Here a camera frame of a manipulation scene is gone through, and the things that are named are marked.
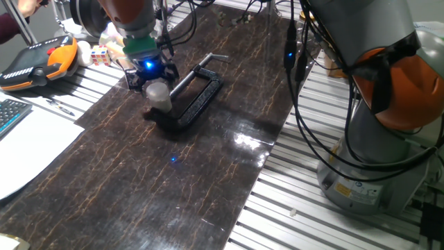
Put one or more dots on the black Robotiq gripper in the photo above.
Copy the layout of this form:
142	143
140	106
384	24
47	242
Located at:
152	67

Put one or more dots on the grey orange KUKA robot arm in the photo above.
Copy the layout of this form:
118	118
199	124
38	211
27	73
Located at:
378	31

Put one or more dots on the maroon sleeved forearm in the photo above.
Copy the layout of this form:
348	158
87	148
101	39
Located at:
8	27

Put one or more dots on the white plastic jar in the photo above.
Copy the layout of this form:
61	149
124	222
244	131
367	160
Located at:
161	105

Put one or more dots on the glass jar with yellow lid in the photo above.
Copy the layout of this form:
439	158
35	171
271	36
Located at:
305	15

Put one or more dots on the person's bare hand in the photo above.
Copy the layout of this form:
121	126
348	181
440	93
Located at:
29	6

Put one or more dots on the Rubik's cube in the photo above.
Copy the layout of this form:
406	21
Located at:
100	55

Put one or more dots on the black metal C-clamp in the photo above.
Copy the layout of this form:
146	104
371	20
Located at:
204	100

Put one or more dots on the white soft rounded toy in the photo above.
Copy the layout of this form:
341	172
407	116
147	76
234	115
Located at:
84	53

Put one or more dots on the black round spool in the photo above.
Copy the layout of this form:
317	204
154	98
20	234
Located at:
88	15

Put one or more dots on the dark pen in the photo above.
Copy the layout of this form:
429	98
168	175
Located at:
60	108

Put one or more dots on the dark marble pattern mat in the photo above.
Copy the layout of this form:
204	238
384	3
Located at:
138	180

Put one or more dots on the orange black teach pendant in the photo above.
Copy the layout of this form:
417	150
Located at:
34	69

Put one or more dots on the large white paper sheet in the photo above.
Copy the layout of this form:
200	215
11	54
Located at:
31	156

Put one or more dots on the black computer keyboard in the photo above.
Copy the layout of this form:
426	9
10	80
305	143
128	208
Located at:
12	114

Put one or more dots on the cardboard box with inserts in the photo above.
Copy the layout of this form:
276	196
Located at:
333	69

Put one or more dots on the small white scrap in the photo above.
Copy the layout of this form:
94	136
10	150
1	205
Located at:
293	212

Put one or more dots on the slim metal stand post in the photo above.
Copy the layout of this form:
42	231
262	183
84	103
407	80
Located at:
270	5

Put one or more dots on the aluminium frame post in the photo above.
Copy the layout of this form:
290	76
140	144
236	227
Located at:
21	24

